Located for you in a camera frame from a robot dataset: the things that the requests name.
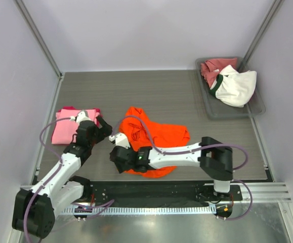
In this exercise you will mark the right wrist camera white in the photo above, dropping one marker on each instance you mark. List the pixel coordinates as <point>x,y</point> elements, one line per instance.
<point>120,139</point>

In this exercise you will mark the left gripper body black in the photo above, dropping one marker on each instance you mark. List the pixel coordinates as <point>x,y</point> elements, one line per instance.
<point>98,132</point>

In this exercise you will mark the aluminium corner post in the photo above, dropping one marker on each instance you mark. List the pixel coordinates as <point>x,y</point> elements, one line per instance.
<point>37,35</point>
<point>268,19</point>

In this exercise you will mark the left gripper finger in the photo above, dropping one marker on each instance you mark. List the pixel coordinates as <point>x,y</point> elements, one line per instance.
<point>105,129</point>
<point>100,121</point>

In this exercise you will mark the left aluminium corner post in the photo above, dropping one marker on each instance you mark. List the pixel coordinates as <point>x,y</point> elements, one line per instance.
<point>37,35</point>

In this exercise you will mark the right aluminium corner post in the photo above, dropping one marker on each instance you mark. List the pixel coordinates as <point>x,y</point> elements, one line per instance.
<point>268,19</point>

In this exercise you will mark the orange t shirt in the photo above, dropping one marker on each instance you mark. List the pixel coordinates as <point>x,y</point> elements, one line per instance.
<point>141,131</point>

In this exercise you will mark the dusty red t shirt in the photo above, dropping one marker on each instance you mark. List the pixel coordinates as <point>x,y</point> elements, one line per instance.
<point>210,68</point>

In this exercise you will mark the folded light pink t shirt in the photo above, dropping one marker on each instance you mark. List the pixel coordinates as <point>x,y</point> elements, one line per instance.
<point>65,126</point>

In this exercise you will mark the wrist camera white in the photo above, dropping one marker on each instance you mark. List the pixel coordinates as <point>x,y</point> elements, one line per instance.
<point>85,115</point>
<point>120,139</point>

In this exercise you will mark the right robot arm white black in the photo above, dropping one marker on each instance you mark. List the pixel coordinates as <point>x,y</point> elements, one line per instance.
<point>209,155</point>

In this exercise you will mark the slotted cable duct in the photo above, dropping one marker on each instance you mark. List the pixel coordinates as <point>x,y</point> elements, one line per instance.
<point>72,210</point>

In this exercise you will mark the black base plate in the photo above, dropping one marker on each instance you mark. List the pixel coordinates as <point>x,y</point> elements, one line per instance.
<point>162,194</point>

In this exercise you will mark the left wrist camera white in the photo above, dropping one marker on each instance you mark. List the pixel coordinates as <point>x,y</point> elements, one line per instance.
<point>85,115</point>

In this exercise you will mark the white t shirt green collar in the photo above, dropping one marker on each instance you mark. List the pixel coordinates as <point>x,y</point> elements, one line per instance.
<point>233,88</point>

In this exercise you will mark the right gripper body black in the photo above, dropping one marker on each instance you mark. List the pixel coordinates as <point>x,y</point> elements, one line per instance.
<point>122,168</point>

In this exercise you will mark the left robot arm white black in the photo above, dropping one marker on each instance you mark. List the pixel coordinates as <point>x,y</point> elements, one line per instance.
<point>36,208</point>

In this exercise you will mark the folded magenta t shirt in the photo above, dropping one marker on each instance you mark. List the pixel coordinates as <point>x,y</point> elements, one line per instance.
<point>98,112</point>

